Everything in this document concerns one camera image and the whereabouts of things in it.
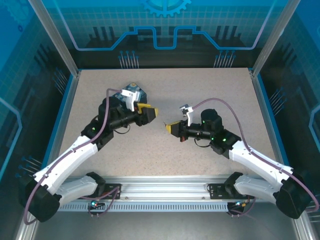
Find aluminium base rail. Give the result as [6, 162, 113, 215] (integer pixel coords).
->
[61, 175, 260, 201]

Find slotted grey cable duct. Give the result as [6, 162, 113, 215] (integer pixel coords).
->
[57, 201, 237, 213]

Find aluminium frame post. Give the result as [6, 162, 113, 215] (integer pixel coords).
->
[250, 0, 303, 78]
[27, 0, 83, 77]

